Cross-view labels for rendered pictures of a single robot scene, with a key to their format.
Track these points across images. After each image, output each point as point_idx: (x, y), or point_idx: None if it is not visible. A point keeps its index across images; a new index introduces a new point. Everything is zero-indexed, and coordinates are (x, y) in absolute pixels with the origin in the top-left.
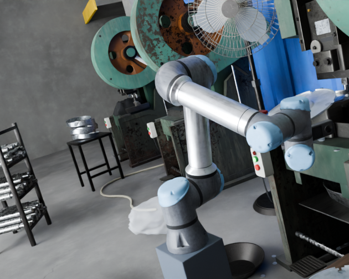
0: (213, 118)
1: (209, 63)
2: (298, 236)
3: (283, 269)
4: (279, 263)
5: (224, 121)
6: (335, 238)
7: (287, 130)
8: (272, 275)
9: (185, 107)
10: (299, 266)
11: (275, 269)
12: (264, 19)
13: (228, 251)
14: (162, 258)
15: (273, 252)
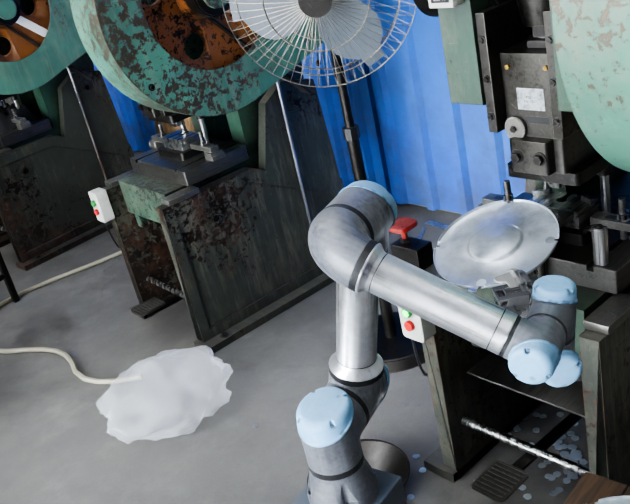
0: (440, 325)
1: (389, 201)
2: (467, 426)
3: (440, 480)
4: (431, 470)
5: (463, 332)
6: (512, 414)
7: (563, 345)
8: (426, 494)
9: None
10: (489, 483)
11: (426, 481)
12: (379, 22)
13: None
14: None
15: (412, 448)
